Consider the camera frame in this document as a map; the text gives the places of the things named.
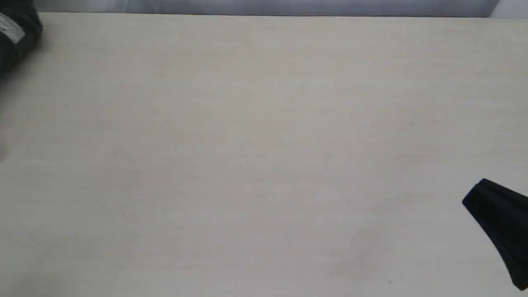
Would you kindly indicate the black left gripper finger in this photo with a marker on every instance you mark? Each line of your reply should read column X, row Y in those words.
column 503, row 215

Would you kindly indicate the forearm in dark green sleeve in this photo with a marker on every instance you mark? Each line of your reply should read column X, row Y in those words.
column 20, row 29

